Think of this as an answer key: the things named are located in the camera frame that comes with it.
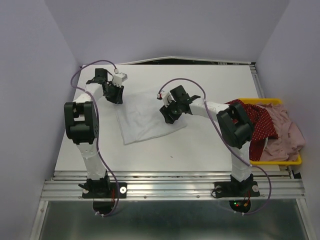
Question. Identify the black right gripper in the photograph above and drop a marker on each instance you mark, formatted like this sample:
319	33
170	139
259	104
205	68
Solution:
165	112

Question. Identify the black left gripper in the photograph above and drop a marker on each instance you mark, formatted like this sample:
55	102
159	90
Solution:
118	98

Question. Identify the red polka dot skirt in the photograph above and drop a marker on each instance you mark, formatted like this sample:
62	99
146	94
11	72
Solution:
263	128

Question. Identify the aluminium mounting rail frame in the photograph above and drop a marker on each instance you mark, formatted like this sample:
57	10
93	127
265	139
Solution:
169	183

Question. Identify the yellow plastic tray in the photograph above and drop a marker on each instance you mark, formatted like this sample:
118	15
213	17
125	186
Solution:
267	101

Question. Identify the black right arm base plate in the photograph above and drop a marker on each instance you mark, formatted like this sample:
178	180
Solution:
228	189

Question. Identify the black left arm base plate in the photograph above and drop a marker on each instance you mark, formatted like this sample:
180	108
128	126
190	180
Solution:
107	193

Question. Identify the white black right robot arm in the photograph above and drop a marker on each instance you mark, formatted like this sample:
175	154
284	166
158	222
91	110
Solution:
231	121

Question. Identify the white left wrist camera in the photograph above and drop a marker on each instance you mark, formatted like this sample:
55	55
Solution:
119	78

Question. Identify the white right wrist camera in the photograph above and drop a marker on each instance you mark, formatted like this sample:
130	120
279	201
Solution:
165	96

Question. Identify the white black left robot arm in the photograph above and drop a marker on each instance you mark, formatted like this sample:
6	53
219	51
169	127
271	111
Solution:
81	119

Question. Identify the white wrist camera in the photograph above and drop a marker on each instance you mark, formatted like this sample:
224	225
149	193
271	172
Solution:
119	78
165	96

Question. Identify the white skirt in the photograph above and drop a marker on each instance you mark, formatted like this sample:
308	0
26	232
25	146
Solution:
140	119

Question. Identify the pink skirt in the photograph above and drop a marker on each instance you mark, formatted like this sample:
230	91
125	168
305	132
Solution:
289	138

